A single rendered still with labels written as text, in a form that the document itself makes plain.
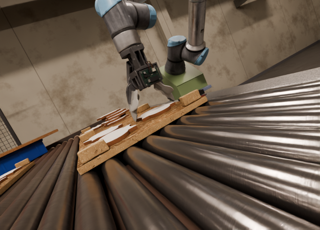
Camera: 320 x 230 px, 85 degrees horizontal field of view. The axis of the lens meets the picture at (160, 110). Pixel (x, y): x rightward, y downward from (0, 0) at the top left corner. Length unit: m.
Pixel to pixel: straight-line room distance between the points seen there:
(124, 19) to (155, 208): 0.46
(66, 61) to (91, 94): 0.79
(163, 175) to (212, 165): 0.06
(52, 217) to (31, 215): 0.08
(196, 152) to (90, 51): 3.93
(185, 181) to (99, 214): 0.10
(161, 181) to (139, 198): 0.03
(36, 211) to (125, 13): 0.48
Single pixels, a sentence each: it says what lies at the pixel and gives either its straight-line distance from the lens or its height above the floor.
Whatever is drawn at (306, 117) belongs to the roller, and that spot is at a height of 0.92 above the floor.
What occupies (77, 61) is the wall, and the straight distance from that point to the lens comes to 4.03.
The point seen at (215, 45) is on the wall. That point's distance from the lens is 5.26.
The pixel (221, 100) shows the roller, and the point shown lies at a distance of 0.45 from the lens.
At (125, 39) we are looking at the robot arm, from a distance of 0.51.
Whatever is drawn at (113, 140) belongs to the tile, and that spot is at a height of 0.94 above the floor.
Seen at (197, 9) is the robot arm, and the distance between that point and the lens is 0.96.
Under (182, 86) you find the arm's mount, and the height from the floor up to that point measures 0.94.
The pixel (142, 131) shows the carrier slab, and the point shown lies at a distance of 0.40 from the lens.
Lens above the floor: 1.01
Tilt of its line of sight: 7 degrees down
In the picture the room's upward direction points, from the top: 25 degrees counter-clockwise
